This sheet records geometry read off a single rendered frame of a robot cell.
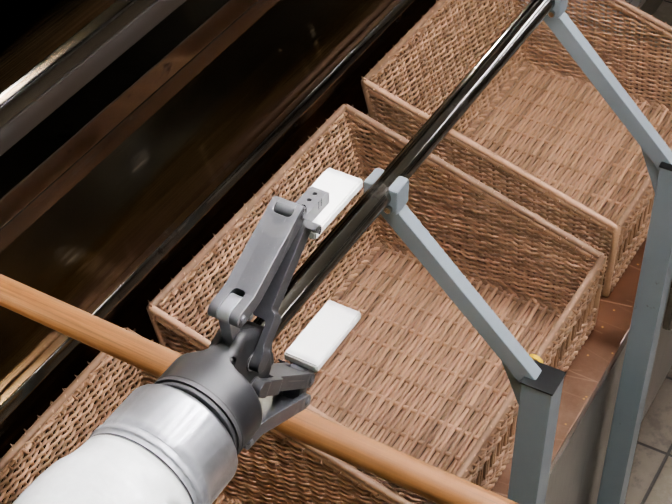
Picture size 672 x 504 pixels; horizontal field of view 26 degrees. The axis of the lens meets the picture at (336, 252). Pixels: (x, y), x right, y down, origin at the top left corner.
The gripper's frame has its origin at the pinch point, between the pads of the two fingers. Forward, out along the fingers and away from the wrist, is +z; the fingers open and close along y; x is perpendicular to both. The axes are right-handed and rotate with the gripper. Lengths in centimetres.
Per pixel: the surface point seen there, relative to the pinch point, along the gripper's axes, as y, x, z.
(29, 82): 6.0, -41.0, 12.3
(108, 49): 8.7, -40.4, 23.7
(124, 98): 32, -55, 43
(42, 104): 8.7, -40.4, 12.9
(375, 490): 75, -14, 35
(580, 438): 102, -1, 79
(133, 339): 28.3, -27.0, 6.2
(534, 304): 90, -16, 93
